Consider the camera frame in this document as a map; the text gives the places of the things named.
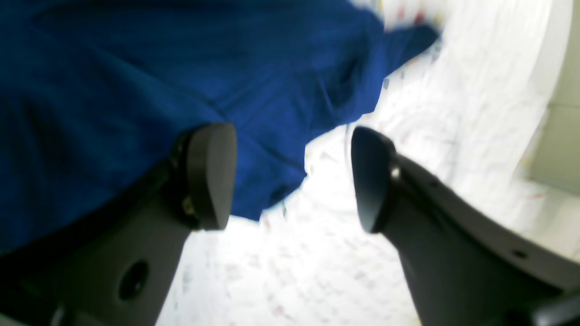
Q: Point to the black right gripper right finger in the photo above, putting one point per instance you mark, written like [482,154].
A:
[462,268]

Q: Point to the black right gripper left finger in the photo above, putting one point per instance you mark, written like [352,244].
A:
[115,266]

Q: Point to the dark blue t-shirt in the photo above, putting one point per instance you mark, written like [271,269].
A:
[95,92]

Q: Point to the terrazzo patterned tablecloth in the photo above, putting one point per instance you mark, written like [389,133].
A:
[468,111]

